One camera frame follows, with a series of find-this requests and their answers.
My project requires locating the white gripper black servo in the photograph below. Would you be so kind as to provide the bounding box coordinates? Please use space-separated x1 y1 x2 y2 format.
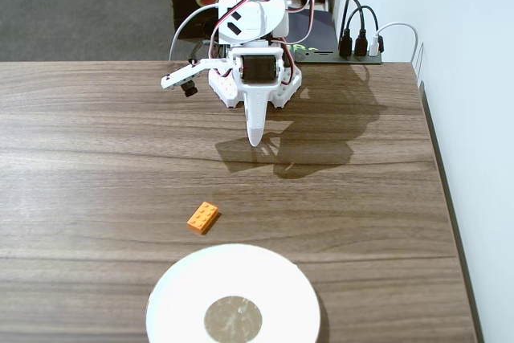
226 39 289 148

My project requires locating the orange lego block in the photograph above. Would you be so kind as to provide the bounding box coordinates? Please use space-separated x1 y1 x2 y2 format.
186 201 221 235

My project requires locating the white round plate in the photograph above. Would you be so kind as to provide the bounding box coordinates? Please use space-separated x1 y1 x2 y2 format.
145 243 322 343

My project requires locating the black USB hub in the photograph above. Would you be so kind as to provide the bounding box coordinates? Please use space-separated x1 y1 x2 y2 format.
295 47 383 65

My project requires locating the dark navy box green print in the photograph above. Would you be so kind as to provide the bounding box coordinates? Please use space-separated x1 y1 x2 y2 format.
285 7 339 55

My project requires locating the wrist camera on white mount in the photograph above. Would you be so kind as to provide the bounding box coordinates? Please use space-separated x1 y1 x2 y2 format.
160 58 232 98

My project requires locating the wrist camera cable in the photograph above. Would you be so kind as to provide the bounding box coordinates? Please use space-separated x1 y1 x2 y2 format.
169 3 221 67

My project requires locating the black USB cable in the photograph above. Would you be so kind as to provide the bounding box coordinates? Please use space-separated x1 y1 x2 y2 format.
338 0 355 57
345 5 379 57

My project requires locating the white USB cable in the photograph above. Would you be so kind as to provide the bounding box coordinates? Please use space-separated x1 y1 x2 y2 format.
369 21 420 66

